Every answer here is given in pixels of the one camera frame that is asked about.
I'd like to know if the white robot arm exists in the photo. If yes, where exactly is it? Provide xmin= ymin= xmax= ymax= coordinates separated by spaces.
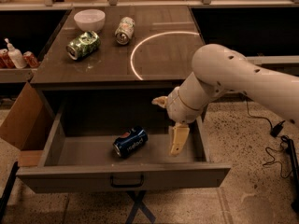
xmin=152 ymin=44 xmax=299 ymax=156

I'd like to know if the red can at edge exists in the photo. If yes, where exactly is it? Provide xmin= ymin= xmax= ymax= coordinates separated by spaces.
xmin=0 ymin=49 xmax=15 ymax=68

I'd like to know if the red soda can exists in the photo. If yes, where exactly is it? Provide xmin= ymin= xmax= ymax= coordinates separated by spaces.
xmin=23 ymin=51 xmax=39 ymax=68

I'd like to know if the grey counter cabinet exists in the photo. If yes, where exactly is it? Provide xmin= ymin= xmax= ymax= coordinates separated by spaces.
xmin=30 ymin=5 xmax=219 ymax=123

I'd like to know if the black power strip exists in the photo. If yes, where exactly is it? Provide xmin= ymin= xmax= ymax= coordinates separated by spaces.
xmin=281 ymin=135 xmax=299 ymax=213

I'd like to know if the crushed green soda can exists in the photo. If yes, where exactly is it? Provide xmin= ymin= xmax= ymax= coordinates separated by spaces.
xmin=66 ymin=31 xmax=101 ymax=61

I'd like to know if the grey open drawer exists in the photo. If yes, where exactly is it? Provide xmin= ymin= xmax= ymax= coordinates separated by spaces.
xmin=17 ymin=103 xmax=231 ymax=193

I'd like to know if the black power adapter with cable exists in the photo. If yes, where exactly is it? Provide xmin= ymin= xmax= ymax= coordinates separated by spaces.
xmin=246 ymin=99 xmax=293 ymax=179

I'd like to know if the white pump bottle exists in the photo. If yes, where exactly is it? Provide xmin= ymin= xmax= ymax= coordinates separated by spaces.
xmin=5 ymin=38 xmax=27 ymax=69

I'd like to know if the black drawer handle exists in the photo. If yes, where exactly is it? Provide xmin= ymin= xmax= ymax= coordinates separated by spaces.
xmin=110 ymin=175 xmax=144 ymax=189

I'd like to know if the brown cardboard box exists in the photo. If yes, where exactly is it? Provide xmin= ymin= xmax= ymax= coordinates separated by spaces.
xmin=0 ymin=81 xmax=54 ymax=152

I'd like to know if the blue pepsi can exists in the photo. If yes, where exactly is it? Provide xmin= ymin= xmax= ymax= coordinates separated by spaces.
xmin=113 ymin=126 xmax=148 ymax=158

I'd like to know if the pale green soda can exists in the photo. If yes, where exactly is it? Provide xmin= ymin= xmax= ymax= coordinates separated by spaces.
xmin=115 ymin=17 xmax=135 ymax=45

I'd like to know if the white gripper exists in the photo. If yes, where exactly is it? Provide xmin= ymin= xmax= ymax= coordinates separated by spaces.
xmin=151 ymin=87 xmax=201 ymax=156

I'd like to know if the white bowl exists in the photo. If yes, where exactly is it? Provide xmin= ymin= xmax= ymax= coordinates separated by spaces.
xmin=74 ymin=9 xmax=106 ymax=33

